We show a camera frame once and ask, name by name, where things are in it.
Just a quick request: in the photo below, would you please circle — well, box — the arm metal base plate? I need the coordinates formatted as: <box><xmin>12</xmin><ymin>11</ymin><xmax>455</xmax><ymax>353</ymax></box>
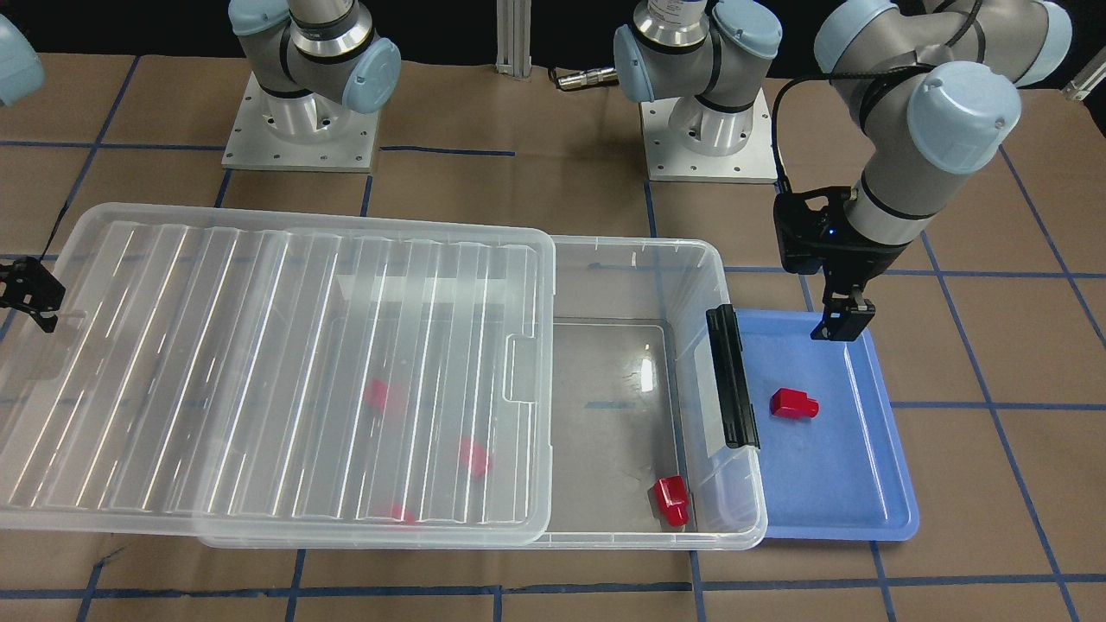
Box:
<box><xmin>221</xmin><ymin>75</ymin><xmax>382</xmax><ymax>174</ymax></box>
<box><xmin>639</xmin><ymin>90</ymin><xmax>778</xmax><ymax>185</ymax></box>

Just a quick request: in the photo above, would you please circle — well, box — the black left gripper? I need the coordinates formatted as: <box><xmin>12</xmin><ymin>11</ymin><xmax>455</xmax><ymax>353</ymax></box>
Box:
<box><xmin>773</xmin><ymin>186</ymin><xmax>905</xmax><ymax>342</ymax></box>

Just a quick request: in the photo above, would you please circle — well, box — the brown paper table cover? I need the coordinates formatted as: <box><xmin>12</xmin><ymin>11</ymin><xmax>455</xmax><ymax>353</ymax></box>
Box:
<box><xmin>0</xmin><ymin>54</ymin><xmax>1106</xmax><ymax>622</ymax></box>

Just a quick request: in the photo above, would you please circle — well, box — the aluminium frame post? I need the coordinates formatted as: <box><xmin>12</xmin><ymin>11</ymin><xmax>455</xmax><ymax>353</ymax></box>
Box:
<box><xmin>493</xmin><ymin>0</ymin><xmax>532</xmax><ymax>81</ymax></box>

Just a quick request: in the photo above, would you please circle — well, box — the red block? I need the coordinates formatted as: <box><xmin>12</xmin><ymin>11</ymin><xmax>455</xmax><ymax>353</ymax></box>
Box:
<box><xmin>769</xmin><ymin>387</ymin><xmax>821</xmax><ymax>419</ymax></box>
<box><xmin>653</xmin><ymin>475</ymin><xmax>691</xmax><ymax>528</ymax></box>
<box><xmin>362</xmin><ymin>379</ymin><xmax>408</xmax><ymax>419</ymax></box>
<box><xmin>458</xmin><ymin>436</ymin><xmax>493</xmax><ymax>481</ymax></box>
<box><xmin>380</xmin><ymin>504</ymin><xmax>418</xmax><ymax>526</ymax></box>

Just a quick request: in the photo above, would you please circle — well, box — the clear plastic box lid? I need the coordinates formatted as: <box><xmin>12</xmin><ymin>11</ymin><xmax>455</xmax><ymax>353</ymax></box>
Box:
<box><xmin>1</xmin><ymin>203</ymin><xmax>556</xmax><ymax>549</ymax></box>

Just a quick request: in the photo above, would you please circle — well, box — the metal cable connector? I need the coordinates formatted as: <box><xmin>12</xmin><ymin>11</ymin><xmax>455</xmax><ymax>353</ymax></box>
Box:
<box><xmin>549</xmin><ymin>68</ymin><xmax>619</xmax><ymax>92</ymax></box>

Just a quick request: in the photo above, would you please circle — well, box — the black box latch handle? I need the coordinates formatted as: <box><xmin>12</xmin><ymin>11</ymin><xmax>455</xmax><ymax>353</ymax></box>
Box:
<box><xmin>705</xmin><ymin>303</ymin><xmax>761</xmax><ymax>449</ymax></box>

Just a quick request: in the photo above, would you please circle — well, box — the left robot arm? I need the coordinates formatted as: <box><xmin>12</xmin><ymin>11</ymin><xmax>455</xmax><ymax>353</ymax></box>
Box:
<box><xmin>613</xmin><ymin>1</ymin><xmax>1073</xmax><ymax>342</ymax></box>

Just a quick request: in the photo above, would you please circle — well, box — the red block under lid front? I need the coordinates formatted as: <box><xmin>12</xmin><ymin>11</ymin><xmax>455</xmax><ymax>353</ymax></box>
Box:
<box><xmin>380</xmin><ymin>504</ymin><xmax>418</xmax><ymax>526</ymax></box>

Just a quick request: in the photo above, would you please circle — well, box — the blue plastic tray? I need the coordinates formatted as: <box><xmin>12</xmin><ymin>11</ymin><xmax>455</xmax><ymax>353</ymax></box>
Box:
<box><xmin>735</xmin><ymin>308</ymin><xmax>920</xmax><ymax>541</ymax></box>

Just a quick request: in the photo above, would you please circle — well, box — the clear plastic storage box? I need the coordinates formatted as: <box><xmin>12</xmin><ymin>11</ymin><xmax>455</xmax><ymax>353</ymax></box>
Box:
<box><xmin>190</xmin><ymin>221</ymin><xmax>766</xmax><ymax>550</ymax></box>

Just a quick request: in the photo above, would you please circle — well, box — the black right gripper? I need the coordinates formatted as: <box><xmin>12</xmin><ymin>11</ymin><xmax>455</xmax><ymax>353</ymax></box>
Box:
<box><xmin>1</xmin><ymin>257</ymin><xmax>66</xmax><ymax>333</ymax></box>

